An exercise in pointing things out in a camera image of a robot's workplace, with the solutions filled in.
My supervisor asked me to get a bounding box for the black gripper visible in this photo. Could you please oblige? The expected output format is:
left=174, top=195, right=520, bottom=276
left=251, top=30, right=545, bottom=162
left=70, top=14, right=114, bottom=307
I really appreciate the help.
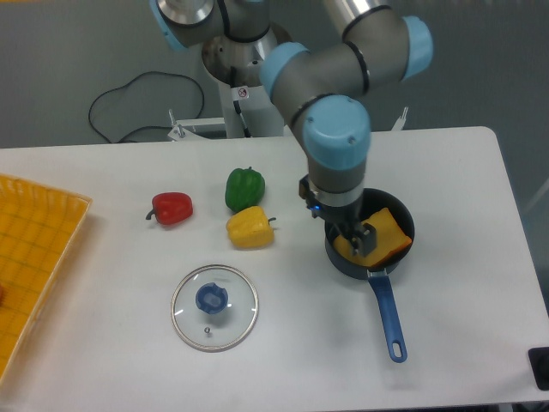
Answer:
left=299, top=175, right=377, bottom=257

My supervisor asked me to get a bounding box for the glass lid blue knob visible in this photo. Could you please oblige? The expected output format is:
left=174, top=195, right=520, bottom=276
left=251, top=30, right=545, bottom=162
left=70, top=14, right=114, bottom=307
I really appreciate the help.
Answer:
left=170, top=264, right=259, bottom=353

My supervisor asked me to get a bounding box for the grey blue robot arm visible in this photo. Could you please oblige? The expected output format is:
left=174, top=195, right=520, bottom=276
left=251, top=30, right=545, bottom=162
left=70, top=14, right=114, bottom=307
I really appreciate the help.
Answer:
left=258, top=1, right=434, bottom=256

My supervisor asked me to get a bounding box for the yellow toy bell pepper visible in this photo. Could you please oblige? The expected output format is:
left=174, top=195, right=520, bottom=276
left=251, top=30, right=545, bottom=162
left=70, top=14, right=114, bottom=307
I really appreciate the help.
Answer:
left=226, top=206, right=275, bottom=249

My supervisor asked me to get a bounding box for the green toy bell pepper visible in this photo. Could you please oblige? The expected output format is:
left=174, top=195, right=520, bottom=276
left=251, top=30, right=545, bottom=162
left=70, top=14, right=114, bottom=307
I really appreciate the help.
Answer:
left=225, top=167, right=265, bottom=213

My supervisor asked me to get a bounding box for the red toy bell pepper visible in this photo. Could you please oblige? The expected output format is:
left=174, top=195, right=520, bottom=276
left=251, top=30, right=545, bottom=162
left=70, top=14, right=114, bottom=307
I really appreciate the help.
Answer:
left=145, top=192, right=194, bottom=226

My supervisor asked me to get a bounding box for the black device at table edge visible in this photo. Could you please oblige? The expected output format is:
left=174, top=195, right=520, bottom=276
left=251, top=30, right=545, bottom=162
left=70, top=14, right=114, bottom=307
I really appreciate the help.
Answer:
left=528, top=347, right=549, bottom=391

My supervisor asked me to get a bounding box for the yellow woven tray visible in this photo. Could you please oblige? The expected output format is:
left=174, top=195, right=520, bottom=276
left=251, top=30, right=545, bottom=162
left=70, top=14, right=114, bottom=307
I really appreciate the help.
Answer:
left=1, top=174, right=93, bottom=378

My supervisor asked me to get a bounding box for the dark pot blue handle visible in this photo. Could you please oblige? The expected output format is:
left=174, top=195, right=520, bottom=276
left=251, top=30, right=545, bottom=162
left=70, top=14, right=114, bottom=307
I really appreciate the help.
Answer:
left=324, top=188, right=415, bottom=363

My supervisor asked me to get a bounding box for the black cable on floor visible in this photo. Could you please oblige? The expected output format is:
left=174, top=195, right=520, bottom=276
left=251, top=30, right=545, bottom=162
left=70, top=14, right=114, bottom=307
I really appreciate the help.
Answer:
left=87, top=70, right=205, bottom=144

